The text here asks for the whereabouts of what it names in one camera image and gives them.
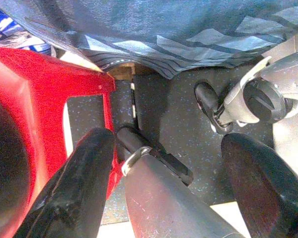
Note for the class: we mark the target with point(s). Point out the blue and white printed fabric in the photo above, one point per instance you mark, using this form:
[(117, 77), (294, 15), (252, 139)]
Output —
[(7, 27)]

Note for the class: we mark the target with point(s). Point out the red plastic basket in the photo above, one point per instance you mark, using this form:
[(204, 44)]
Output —
[(47, 81)]

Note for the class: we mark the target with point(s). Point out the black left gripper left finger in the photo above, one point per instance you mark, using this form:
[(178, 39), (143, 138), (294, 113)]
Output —
[(74, 188)]

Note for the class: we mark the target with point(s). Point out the blue-grey patterned cloth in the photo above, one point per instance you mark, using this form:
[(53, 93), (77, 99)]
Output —
[(164, 27)]

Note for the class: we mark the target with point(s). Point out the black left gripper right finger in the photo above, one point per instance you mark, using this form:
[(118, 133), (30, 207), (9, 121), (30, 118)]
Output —
[(260, 188)]

